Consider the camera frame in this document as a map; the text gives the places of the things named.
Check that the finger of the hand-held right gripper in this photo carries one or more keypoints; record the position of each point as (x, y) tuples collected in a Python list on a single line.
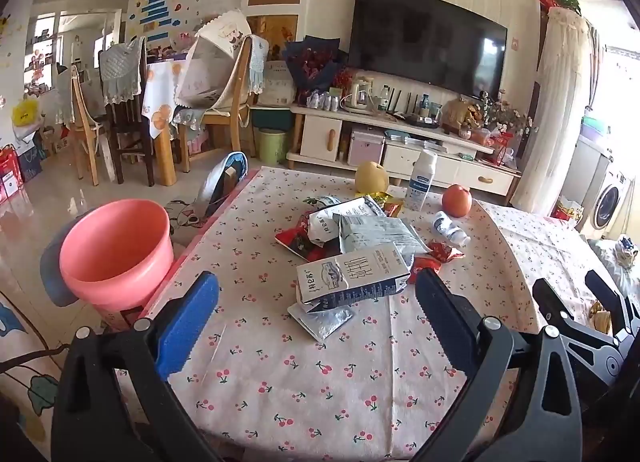
[(550, 302), (607, 292)]

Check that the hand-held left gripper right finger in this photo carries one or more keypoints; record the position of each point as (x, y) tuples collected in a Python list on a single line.
[(442, 322)]

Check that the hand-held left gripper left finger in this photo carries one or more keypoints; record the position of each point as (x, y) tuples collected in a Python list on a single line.
[(187, 324)]

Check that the small white plastic bottle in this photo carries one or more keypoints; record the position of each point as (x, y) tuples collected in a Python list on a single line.
[(450, 229)]

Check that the pink plastic bucket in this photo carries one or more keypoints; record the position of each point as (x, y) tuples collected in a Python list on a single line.
[(115, 252)]

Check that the white blue milk carton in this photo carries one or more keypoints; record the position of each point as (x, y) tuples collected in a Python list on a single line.
[(350, 274)]

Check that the red candy wrapper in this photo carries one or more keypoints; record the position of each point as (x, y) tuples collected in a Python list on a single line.
[(425, 264), (444, 249)]

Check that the white washing machine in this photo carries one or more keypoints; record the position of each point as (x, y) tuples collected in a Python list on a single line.
[(607, 202)]

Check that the cartoon print stool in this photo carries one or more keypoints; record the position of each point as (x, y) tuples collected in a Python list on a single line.
[(187, 217)]

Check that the grey snack bag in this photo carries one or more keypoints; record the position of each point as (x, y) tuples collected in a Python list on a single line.
[(375, 234)]

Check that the silver foil wrapper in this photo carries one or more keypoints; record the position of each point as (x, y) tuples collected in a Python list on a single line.
[(322, 322)]

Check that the red apple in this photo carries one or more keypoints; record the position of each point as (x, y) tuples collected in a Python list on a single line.
[(457, 201)]

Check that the yellow red snack packet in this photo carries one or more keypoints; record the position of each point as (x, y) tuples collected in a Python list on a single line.
[(392, 207)]

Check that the tall white blue bottle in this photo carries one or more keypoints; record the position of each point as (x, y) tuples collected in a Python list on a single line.
[(419, 181)]

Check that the blue round stool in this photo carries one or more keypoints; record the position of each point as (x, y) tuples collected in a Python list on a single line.
[(52, 277)]

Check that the blue white cushioned chair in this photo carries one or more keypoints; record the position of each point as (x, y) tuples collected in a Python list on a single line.
[(210, 181)]

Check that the crumpled white bag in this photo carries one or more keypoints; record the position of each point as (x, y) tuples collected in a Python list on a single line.
[(322, 227)]

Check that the yellow pear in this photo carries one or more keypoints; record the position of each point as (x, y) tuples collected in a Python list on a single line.
[(372, 176)]

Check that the pink storage case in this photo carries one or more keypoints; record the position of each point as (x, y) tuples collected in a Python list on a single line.
[(366, 146)]

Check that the dried flower bunch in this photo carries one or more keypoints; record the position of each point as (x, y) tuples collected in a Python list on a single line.
[(505, 114)]

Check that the green waste bin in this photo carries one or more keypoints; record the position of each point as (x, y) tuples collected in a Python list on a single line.
[(271, 146)]

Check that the dark wooden chair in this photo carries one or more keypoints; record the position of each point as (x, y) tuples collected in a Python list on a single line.
[(127, 131)]

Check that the lace covered standing air conditioner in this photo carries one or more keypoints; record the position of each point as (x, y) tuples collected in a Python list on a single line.
[(560, 91)]

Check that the brown snack basket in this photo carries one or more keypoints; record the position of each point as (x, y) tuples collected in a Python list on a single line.
[(460, 114)]

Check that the light wooden chair with bib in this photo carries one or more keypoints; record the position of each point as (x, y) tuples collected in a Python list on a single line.
[(220, 116)]

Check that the white television cabinet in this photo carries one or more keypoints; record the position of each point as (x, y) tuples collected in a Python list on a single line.
[(320, 136)]

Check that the dark green box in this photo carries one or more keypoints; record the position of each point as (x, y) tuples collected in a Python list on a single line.
[(270, 117)]

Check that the green label water bottle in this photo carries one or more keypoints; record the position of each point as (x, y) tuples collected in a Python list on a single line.
[(384, 99)]

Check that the dining table with orange-print cloth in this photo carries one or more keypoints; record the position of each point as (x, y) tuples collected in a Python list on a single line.
[(160, 91)]

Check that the red gift boxes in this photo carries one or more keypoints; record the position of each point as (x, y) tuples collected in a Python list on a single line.
[(9, 171)]

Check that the white electric kettle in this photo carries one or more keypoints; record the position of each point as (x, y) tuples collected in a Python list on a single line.
[(361, 91)]

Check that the row of silver cans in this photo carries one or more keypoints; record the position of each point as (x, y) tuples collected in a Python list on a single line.
[(322, 100)]

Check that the white sack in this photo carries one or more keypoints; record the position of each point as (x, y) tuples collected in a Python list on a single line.
[(276, 81)]

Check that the yellow plastic bag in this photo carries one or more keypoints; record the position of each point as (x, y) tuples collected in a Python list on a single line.
[(25, 111)]

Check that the black flat television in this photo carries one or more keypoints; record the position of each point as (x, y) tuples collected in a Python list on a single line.
[(425, 36)]

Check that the dark blue wrapped bouquet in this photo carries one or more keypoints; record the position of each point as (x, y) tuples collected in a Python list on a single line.
[(315, 61)]

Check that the blue striped wall poster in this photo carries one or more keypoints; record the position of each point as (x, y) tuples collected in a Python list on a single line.
[(157, 1)]

